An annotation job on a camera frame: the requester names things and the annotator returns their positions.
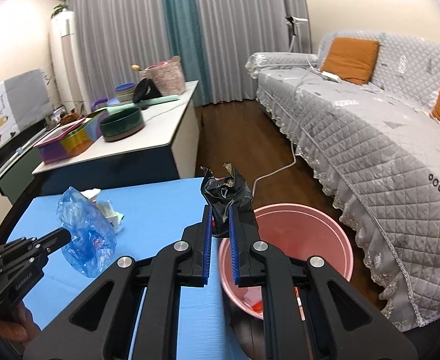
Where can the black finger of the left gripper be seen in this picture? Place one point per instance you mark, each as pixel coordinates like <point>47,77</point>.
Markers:
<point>53,241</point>

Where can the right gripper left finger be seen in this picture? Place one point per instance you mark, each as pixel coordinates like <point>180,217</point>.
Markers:
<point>131,311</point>

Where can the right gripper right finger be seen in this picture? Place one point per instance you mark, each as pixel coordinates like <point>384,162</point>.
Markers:
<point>309,310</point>

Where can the blue plastic bag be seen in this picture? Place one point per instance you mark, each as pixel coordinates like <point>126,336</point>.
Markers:
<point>93,239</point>

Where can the white paper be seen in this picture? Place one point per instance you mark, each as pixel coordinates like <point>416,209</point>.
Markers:
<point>91,194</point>

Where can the green printed wrapper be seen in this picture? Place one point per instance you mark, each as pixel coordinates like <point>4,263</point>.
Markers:
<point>114,218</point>

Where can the black plastic bag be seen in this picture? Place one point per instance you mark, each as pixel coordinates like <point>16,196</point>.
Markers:
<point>222,193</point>

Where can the pink plastic trash bucket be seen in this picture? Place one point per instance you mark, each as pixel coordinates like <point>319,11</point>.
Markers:
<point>301,232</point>

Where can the person's left hand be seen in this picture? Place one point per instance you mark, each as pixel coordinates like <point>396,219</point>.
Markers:
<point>22,329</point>

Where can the blue table mat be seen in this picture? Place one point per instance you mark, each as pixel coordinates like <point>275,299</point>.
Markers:
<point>155,215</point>

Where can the colourful storage box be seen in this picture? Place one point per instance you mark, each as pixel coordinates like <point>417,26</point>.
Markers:
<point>72,139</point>

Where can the dark green round tin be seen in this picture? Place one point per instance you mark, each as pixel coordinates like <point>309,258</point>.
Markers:
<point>122,124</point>

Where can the television with grey cover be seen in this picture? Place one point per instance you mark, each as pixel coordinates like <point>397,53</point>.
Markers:
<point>24,101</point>

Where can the white and navy coffee table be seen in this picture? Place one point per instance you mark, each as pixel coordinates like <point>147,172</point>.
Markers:
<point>164,149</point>

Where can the white standing air conditioner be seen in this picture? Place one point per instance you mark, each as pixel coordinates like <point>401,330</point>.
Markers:
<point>61,42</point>

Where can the stacked plastic bowls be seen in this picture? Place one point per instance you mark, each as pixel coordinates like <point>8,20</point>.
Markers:
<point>125,92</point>

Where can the grey quilted sofa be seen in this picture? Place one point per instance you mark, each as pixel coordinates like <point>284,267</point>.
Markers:
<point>375,148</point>

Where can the light green flat board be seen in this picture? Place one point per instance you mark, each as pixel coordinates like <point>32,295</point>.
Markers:
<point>146,103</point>

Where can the black cap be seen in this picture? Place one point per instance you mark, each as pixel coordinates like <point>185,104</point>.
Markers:
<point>145,90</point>

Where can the pink fabric basket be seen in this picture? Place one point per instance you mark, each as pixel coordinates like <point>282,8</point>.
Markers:
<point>167,76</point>

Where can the grey curtain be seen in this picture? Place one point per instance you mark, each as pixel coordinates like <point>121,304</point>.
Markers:
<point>114,35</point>

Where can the teal curtain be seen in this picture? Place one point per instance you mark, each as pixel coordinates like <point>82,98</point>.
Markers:
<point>185,40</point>

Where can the white floor lamp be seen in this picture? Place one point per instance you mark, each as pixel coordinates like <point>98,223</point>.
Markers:
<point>295,24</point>

